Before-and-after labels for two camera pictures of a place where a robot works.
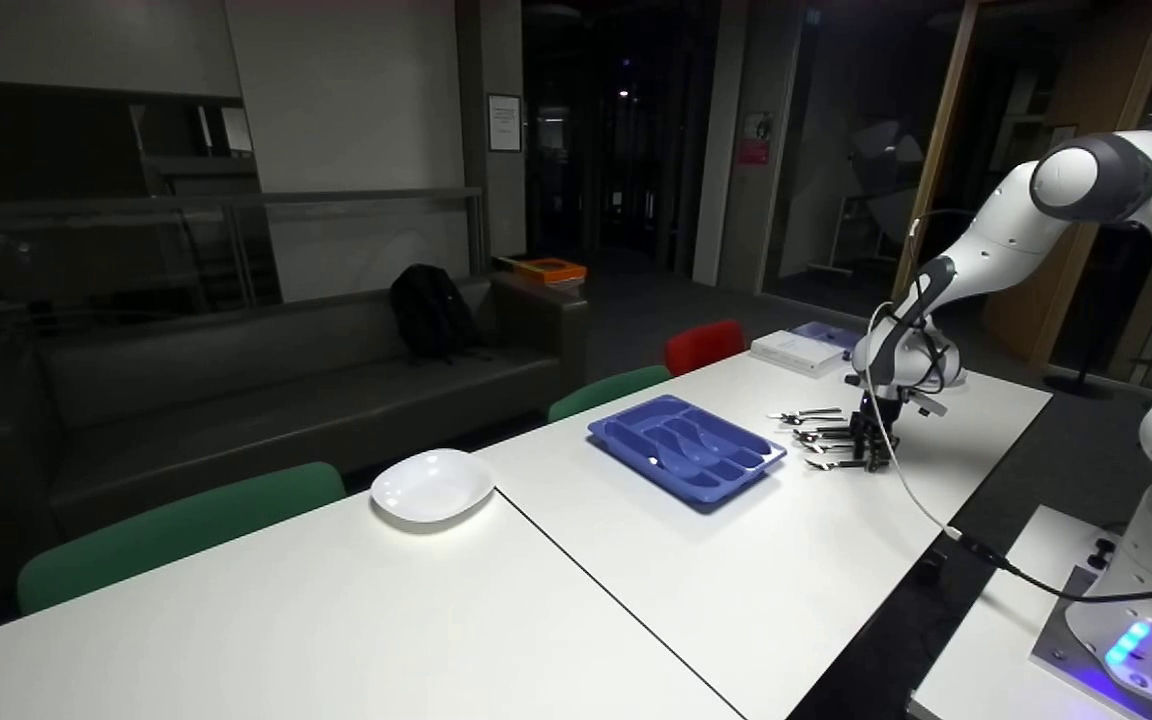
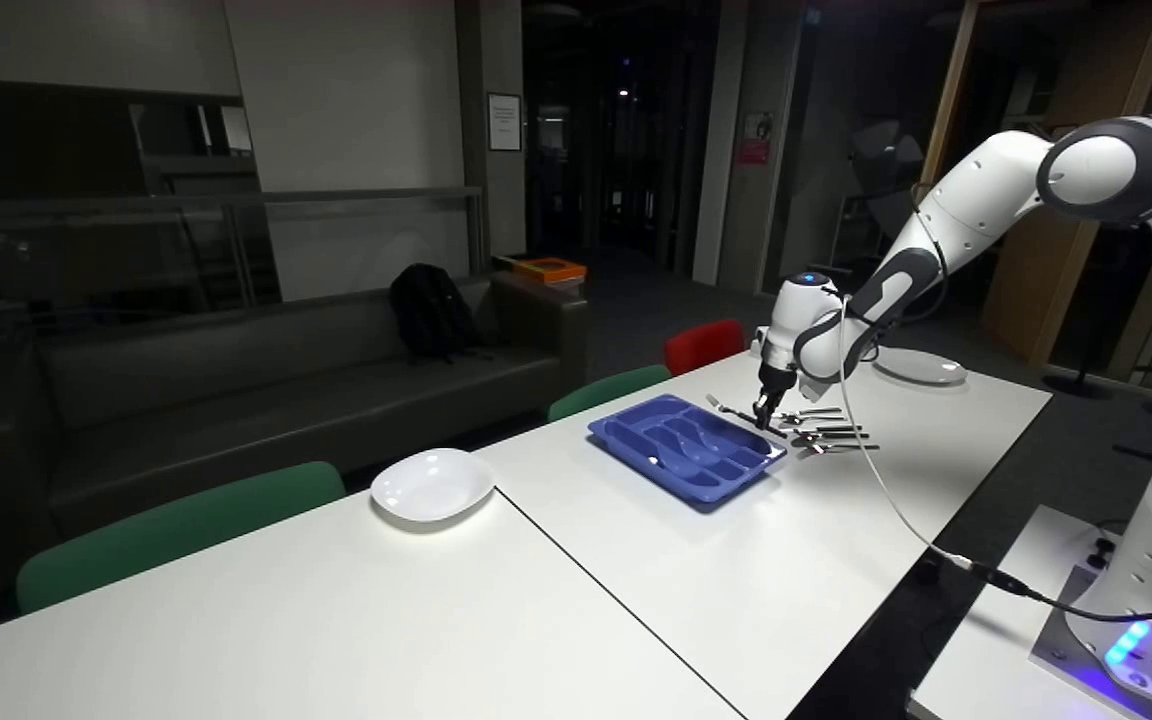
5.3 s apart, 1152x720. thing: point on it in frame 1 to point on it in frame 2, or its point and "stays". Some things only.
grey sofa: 55,406 stays
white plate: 430,491 stays
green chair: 605,385 stays
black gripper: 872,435 to 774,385
